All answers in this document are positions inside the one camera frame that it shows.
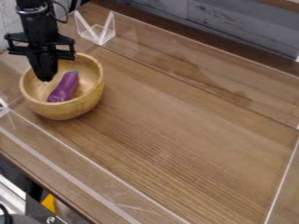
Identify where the purple toy eggplant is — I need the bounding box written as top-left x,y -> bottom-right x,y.
47,70 -> 80,102

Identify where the clear acrylic corner bracket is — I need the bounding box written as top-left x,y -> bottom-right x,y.
73,11 -> 116,46

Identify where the yellow sticker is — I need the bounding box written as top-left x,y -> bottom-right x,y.
41,194 -> 57,214

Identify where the black cable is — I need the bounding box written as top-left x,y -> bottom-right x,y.
0,202 -> 15,224

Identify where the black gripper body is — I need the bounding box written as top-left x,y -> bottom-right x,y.
4,11 -> 75,60

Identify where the brown wooden bowl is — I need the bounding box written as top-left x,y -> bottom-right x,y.
20,53 -> 104,120

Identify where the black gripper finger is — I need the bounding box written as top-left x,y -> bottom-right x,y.
28,52 -> 57,82

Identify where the black metal equipment base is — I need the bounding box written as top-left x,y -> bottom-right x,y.
23,195 -> 80,224

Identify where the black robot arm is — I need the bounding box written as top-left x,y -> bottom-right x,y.
4,0 -> 75,81

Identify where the clear acrylic table barrier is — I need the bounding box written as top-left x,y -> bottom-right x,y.
0,16 -> 299,224

